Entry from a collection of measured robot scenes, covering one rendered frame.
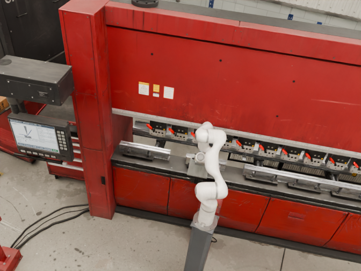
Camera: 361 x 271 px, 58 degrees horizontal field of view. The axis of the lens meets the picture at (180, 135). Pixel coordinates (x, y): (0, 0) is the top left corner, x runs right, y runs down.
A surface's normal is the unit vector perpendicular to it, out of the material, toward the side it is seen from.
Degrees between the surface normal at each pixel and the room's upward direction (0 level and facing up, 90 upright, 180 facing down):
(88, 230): 0
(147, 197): 90
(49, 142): 90
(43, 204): 0
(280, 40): 90
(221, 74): 90
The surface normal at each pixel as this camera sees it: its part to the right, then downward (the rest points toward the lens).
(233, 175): 0.09, -0.76
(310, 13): -0.40, 0.57
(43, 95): -0.17, 0.63
